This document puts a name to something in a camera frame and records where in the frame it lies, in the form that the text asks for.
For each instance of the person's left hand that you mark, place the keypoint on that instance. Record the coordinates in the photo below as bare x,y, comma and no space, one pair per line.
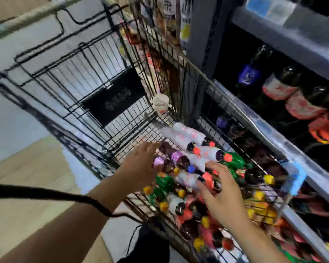
137,167

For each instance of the red cola bottle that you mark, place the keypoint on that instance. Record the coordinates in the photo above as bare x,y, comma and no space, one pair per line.
277,89
326,131
304,106

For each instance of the dark cola bottle blue label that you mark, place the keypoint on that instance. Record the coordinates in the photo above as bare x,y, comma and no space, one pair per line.
251,75

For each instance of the row of shelf price tags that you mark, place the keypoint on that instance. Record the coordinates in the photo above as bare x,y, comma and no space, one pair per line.
257,5

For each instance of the pile of bottles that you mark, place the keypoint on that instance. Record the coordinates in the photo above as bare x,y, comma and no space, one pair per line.
181,137

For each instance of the person's right hand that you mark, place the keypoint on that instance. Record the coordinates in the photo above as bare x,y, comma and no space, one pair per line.
227,202

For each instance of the person's left forearm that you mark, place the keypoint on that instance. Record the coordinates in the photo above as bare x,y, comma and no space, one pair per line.
60,232

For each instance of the white paper cup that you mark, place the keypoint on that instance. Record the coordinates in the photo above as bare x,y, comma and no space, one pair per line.
161,105

